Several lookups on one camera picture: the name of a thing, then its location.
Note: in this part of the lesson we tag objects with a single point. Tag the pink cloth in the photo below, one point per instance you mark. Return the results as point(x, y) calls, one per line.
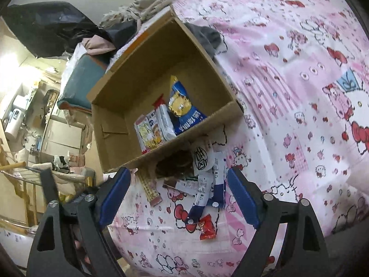
point(96, 44)

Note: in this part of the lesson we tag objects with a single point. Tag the grey cloth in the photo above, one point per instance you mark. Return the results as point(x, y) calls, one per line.
point(207, 39)

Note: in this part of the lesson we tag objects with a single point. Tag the cartoon child rice cake packet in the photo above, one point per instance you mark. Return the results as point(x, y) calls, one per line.
point(158, 134)

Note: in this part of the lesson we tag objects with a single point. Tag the white blue-ended snack packet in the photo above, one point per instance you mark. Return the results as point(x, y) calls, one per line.
point(201, 199)
point(219, 179)

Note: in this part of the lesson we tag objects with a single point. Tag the black cloth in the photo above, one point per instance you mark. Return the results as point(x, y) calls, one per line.
point(122, 33)

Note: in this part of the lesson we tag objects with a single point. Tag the dark brown snack packet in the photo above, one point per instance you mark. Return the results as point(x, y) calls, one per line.
point(174, 164)

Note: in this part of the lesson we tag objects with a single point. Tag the pale round-face cookie packet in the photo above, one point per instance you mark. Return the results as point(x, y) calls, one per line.
point(143, 134)

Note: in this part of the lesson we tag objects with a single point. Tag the white water heater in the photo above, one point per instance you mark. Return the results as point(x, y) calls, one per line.
point(14, 124)

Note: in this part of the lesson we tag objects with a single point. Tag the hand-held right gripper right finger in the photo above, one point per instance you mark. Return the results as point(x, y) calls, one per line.
point(245, 196)

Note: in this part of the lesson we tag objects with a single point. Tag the brown cardboard box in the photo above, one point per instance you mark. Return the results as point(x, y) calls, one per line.
point(138, 80)

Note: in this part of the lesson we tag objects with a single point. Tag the white round-logo snack packet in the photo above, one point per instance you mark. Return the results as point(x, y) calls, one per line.
point(201, 157)

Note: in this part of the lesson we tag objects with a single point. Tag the white red-ended snack packet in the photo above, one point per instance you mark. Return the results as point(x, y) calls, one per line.
point(167, 124)

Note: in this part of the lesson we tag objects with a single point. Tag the pink cartoon printed bedsheet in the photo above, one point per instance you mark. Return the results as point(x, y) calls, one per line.
point(288, 106)

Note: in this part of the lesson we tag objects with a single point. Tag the blue snack packet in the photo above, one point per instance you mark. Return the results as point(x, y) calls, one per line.
point(184, 106)

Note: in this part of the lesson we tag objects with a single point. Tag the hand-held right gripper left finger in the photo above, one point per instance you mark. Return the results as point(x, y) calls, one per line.
point(114, 199)

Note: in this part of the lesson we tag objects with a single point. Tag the red candy wrapper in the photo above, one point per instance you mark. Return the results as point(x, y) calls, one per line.
point(207, 226)

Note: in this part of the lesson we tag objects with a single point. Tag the tan stick snack packet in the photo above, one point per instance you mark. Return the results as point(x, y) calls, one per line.
point(150, 189)

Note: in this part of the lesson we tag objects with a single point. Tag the black plastic bag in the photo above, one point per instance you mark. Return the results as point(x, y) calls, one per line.
point(49, 26)

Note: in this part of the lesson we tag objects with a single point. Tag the white kitchen cabinet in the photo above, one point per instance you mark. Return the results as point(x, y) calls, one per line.
point(63, 138)

